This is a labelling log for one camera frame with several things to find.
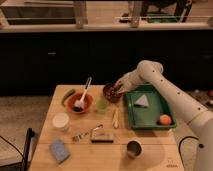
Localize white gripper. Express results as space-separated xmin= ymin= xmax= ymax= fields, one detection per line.
xmin=114 ymin=72 xmax=142 ymax=93

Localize dark purple grapes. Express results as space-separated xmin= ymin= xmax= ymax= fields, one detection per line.
xmin=107 ymin=87 xmax=122 ymax=97

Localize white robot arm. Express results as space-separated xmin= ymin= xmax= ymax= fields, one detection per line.
xmin=115 ymin=60 xmax=213 ymax=171

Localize purple bowl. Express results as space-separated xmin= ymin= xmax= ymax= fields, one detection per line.
xmin=103 ymin=83 xmax=122 ymax=103

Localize orange bowl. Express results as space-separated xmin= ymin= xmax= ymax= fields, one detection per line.
xmin=66 ymin=93 xmax=93 ymax=114

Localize grey triangular cloth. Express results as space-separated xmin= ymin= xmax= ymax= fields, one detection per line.
xmin=134 ymin=95 xmax=149 ymax=107

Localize green plastic tray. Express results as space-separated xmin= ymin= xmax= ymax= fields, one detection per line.
xmin=124 ymin=84 xmax=176 ymax=130

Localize small green cup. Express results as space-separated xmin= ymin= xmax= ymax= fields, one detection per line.
xmin=96 ymin=99 xmax=108 ymax=114

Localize orange fruit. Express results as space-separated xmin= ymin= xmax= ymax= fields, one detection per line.
xmin=159 ymin=114 xmax=172 ymax=125

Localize green pepper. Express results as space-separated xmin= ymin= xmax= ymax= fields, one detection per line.
xmin=61 ymin=89 xmax=76 ymax=107

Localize metal cup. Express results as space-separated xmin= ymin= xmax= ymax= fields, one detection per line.
xmin=126 ymin=140 xmax=142 ymax=159

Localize metal fork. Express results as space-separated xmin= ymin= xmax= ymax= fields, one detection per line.
xmin=72 ymin=124 xmax=103 ymax=142

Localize white round container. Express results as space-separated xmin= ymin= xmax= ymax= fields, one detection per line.
xmin=52 ymin=113 xmax=70 ymax=131

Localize blue sponge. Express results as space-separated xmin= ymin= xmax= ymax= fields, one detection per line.
xmin=49 ymin=139 xmax=70 ymax=164

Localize black stand left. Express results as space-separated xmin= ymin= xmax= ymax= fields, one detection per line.
xmin=0 ymin=128 xmax=35 ymax=171

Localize black cable right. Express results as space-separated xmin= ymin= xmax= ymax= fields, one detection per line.
xmin=177 ymin=135 xmax=199 ymax=164

